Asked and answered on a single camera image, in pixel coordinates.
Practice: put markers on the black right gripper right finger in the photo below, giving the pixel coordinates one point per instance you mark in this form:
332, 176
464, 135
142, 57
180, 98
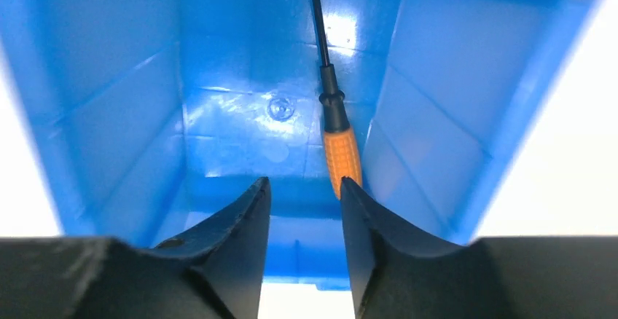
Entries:
398, 270

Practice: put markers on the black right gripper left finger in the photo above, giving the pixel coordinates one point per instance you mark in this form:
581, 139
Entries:
212, 270

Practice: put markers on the orange handled black screwdriver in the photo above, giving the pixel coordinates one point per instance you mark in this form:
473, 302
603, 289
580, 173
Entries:
340, 145

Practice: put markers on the blue plastic bin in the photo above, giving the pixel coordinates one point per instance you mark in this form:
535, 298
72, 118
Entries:
150, 115

